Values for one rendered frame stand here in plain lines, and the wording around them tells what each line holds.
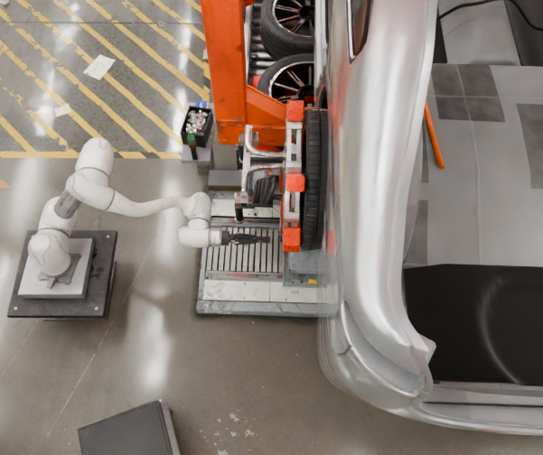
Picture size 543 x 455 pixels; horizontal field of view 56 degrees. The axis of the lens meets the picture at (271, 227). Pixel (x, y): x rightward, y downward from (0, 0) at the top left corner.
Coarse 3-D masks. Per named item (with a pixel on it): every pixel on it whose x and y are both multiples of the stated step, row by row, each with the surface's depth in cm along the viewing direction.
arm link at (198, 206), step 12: (120, 204) 220; (132, 204) 225; (144, 204) 230; (156, 204) 235; (168, 204) 240; (180, 204) 246; (192, 204) 248; (204, 204) 252; (132, 216) 227; (144, 216) 232; (192, 216) 249; (204, 216) 250
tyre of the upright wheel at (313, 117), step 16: (304, 112) 236; (320, 112) 223; (320, 128) 213; (320, 144) 209; (320, 160) 208; (320, 176) 207; (320, 192) 208; (304, 208) 213; (320, 208) 210; (304, 224) 215; (320, 224) 214; (304, 240) 223; (320, 240) 222
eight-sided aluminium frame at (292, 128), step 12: (288, 132) 218; (300, 132) 219; (288, 144) 215; (300, 144) 215; (288, 156) 213; (300, 156) 213; (288, 168) 211; (300, 168) 210; (288, 192) 214; (288, 204) 215; (288, 216) 217
